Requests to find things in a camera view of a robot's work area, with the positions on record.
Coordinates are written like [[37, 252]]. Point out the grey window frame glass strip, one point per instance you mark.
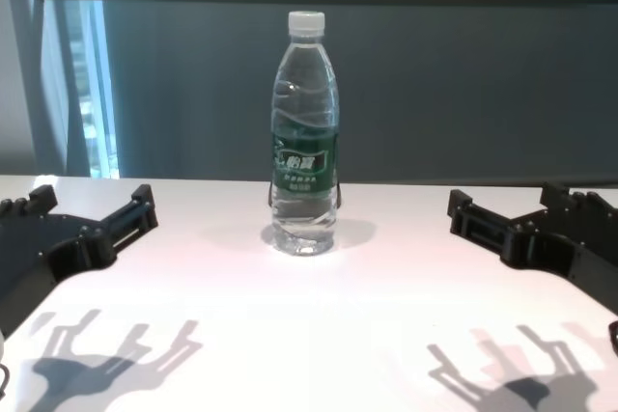
[[82, 93]]

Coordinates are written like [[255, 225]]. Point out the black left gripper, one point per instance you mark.
[[29, 248]]

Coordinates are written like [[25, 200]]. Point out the clear water bottle green label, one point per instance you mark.
[[304, 166]]

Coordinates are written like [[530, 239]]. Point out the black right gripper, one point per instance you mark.
[[579, 248]]

